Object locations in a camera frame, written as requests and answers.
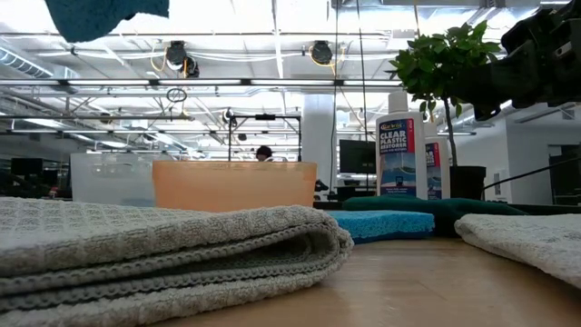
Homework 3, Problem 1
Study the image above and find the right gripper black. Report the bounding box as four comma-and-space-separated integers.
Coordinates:
453, 0, 581, 122

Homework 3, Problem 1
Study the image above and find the white plastic restorer bottle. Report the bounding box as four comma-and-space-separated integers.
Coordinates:
424, 122, 451, 201
375, 93, 428, 201

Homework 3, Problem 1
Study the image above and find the dark green cloth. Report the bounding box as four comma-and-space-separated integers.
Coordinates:
342, 194, 527, 238

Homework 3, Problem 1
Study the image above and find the grey waffle weave towel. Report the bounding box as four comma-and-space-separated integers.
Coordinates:
454, 213, 581, 290
0, 195, 354, 327

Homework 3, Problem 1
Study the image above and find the bright blue sponge cloth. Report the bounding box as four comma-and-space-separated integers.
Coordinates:
326, 209, 436, 244

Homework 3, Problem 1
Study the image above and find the dark teal cloth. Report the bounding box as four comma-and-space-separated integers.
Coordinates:
44, 0, 171, 44

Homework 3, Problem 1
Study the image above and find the potted green plant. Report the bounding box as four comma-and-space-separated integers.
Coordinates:
388, 20, 503, 201

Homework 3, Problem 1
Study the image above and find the black monitor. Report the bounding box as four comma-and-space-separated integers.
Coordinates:
339, 139, 377, 174
10, 157, 44, 177

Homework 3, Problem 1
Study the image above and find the orange plastic bin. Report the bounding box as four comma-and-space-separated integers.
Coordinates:
152, 159, 318, 213

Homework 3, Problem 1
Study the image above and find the small frosted plastic bin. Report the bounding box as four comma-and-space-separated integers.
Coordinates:
70, 153, 158, 208

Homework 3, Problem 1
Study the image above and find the black aluminium table frame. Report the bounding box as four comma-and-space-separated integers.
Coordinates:
312, 199, 581, 215

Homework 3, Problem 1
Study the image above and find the black ceiling cord reel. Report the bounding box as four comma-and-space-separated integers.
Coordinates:
165, 40, 201, 78
310, 40, 335, 65

